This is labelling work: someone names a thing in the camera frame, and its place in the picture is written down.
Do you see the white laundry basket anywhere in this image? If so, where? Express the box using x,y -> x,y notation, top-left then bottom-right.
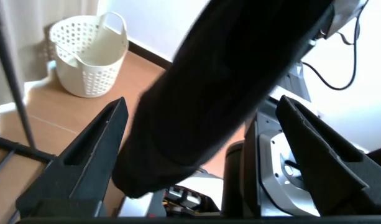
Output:
49,11 -> 130,99

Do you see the beige curtain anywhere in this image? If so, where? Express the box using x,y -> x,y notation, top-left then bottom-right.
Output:
0,0 -> 99,108

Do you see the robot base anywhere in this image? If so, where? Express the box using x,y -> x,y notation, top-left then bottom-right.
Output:
117,60 -> 381,218

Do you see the black clothes rack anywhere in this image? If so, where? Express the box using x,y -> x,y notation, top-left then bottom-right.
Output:
0,0 -> 57,183

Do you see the black garment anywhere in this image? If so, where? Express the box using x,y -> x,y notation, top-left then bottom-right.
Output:
111,0 -> 336,199

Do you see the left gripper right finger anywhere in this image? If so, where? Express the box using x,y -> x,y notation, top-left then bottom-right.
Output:
274,95 -> 381,217

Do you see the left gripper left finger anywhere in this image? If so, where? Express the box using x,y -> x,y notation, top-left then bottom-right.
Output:
16,96 -> 129,218

